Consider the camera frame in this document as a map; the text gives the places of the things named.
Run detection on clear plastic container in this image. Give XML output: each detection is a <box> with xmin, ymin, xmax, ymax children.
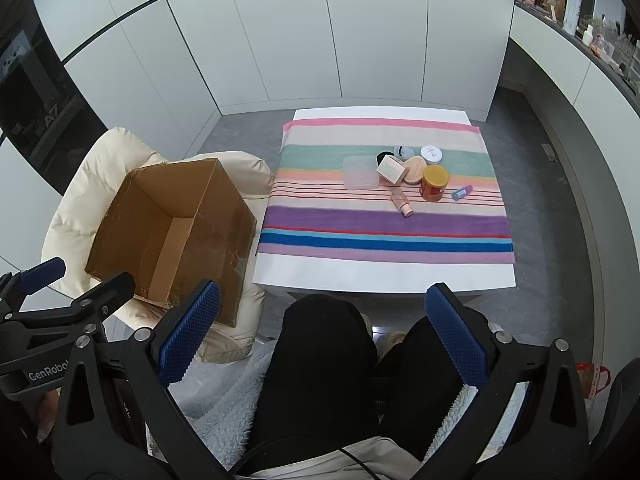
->
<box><xmin>342</xmin><ymin>156</ymin><xmax>381</xmax><ymax>191</ymax></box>

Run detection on pink square box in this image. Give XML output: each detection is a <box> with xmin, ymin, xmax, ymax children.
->
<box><xmin>376</xmin><ymin>156</ymin><xmax>407</xmax><ymax>184</ymax></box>

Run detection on beige jacket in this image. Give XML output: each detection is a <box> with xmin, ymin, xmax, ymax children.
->
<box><xmin>235</xmin><ymin>435</ymin><xmax>426</xmax><ymax>480</ymax></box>

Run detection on person's black pants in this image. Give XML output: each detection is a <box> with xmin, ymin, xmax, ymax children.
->
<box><xmin>247</xmin><ymin>294</ymin><xmax>501</xmax><ymax>466</ymax></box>

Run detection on striped colourful cloth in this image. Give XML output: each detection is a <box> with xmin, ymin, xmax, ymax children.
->
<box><xmin>254</xmin><ymin>117</ymin><xmax>516</xmax><ymax>265</ymax></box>

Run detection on cream padded chair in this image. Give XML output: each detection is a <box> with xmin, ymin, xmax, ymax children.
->
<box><xmin>41</xmin><ymin>126</ymin><xmax>275</xmax><ymax>363</ymax></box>

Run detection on person's left hand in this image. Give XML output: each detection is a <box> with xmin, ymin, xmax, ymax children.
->
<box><xmin>35</xmin><ymin>389</ymin><xmax>61</xmax><ymax>444</ymax></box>

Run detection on brown cardboard box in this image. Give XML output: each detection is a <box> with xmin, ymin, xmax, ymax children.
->
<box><xmin>84</xmin><ymin>157</ymin><xmax>258</xmax><ymax>328</ymax></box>

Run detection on red and white bag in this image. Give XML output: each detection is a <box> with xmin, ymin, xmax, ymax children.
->
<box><xmin>575</xmin><ymin>362</ymin><xmax>612</xmax><ymax>401</ymax></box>

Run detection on beige slipper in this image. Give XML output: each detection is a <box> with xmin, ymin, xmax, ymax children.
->
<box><xmin>360</xmin><ymin>312</ymin><xmax>408</xmax><ymax>361</ymax></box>

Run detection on white table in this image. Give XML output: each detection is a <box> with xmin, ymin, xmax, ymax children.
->
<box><xmin>250</xmin><ymin>106</ymin><xmax>517</xmax><ymax>301</ymax></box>

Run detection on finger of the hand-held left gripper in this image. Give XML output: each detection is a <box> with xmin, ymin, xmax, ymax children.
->
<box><xmin>0</xmin><ymin>256</ymin><xmax>67</xmax><ymax>313</ymax></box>
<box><xmin>0</xmin><ymin>273</ymin><xmax>137</xmax><ymax>342</ymax></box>

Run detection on black cable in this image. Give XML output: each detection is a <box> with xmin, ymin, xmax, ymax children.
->
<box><xmin>240</xmin><ymin>437</ymin><xmax>381</xmax><ymax>480</ymax></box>

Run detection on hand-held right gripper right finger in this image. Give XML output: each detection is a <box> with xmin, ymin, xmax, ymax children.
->
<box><xmin>424</xmin><ymin>282</ymin><xmax>591</xmax><ymax>480</ymax></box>

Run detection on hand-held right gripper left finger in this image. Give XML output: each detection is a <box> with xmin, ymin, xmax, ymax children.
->
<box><xmin>52</xmin><ymin>280</ymin><xmax>223</xmax><ymax>480</ymax></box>

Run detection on white cabinet counter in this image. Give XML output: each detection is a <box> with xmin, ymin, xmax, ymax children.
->
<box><xmin>507</xmin><ymin>2</ymin><xmax>640</xmax><ymax>271</ymax></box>

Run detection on black built-in oven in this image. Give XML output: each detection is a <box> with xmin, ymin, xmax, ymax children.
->
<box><xmin>0</xmin><ymin>0</ymin><xmax>108</xmax><ymax>196</ymax></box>

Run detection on tall white bottle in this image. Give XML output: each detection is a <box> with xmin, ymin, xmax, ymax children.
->
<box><xmin>564</xmin><ymin>0</ymin><xmax>585</xmax><ymax>36</ymax></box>

